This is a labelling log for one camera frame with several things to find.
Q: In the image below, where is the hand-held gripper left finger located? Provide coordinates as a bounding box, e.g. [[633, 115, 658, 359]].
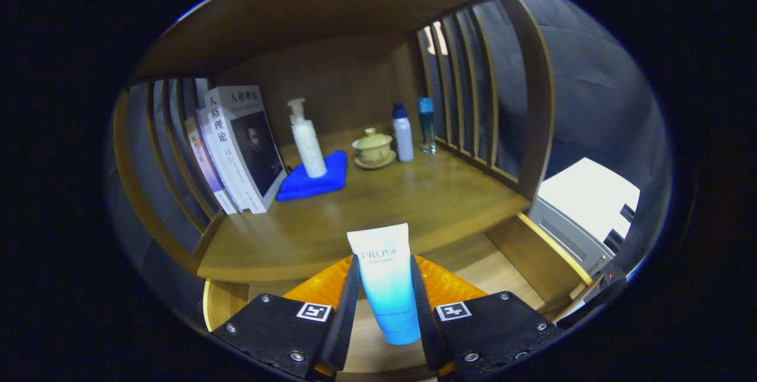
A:
[[212, 254, 361, 380]]

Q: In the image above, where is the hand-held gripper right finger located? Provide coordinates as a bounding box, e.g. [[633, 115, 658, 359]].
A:
[[409, 255, 562, 381]]

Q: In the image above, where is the white and blue cosmetic tube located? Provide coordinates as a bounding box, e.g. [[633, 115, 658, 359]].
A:
[[347, 223, 422, 345]]

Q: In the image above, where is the wooden drawer with black knob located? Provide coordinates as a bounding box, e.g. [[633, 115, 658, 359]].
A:
[[202, 212, 593, 374]]

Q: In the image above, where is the wooden countertop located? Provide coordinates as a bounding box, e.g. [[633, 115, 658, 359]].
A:
[[197, 128, 530, 282]]

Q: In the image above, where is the white grey office cabinet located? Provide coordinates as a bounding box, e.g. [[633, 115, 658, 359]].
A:
[[528, 157, 641, 276]]

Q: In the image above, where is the blue folded cloth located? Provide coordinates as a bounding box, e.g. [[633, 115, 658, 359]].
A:
[[276, 150, 348, 202]]

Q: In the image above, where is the beige saucer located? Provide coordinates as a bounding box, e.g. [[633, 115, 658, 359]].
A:
[[354, 150, 397, 170]]

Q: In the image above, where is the white pump bottle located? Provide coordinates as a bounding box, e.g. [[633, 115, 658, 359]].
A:
[[287, 98, 328, 179]]

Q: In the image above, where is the beige lidded tea cup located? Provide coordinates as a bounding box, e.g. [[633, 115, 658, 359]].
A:
[[352, 128, 393, 164]]

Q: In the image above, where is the white bottle with blue cap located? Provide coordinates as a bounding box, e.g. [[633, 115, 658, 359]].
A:
[[393, 103, 415, 163]]

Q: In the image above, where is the teal glass bottle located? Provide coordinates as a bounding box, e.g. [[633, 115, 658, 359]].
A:
[[418, 97, 437, 154]]

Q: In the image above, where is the thick white book with portrait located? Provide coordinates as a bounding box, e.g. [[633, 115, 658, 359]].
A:
[[204, 85, 288, 214]]

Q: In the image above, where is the thin white book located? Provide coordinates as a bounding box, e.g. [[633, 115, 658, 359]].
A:
[[197, 107, 254, 215]]

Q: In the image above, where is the purple white book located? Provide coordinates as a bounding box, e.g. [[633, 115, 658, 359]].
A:
[[185, 116, 238, 216]]

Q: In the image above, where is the black backdrop cloth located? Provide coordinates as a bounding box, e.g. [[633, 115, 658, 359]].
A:
[[103, 0, 674, 335]]

